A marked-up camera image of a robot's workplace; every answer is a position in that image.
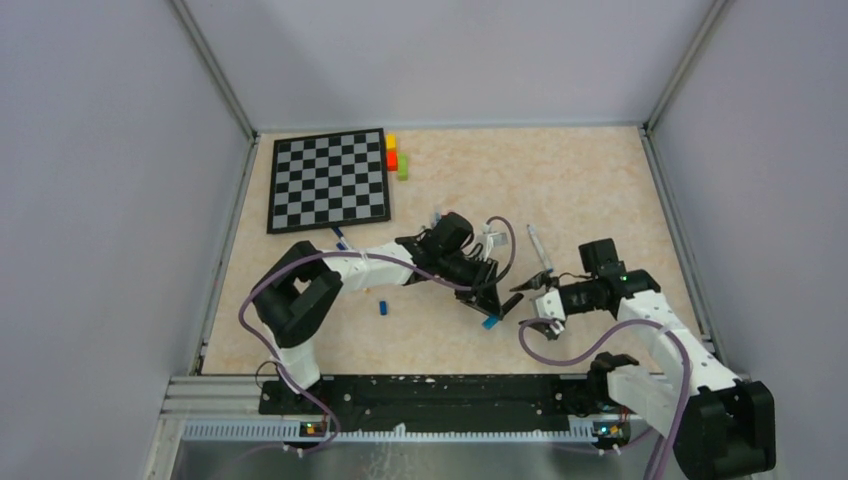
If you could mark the black and grey chessboard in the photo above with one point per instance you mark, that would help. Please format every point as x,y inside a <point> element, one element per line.
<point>329,180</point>

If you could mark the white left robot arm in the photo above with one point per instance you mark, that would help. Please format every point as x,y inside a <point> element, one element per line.
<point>294,297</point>

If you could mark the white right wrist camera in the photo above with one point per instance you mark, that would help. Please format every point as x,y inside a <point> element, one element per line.
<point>548,306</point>

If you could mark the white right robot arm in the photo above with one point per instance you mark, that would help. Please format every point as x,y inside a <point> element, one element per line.
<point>714,423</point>

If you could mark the grey slotted cable duct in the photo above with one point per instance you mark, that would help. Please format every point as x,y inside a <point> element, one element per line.
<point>291,431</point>

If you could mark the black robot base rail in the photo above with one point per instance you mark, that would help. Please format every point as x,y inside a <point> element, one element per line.
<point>493,403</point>

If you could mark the dark blue pen near board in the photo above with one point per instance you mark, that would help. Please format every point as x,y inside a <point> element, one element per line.
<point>342,243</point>

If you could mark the white pen blue cap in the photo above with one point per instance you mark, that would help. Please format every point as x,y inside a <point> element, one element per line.
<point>539,248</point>

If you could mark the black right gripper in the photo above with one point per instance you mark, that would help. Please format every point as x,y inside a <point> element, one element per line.
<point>538,282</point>

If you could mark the orange toy block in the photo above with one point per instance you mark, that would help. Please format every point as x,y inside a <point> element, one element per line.
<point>392,160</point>

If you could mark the green toy block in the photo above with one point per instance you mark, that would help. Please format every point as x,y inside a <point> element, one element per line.
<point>402,167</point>

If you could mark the black blue highlighter marker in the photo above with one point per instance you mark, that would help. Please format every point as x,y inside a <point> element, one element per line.
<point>509,305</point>

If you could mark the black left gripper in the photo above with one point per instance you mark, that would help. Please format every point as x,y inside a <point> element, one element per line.
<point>483,294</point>

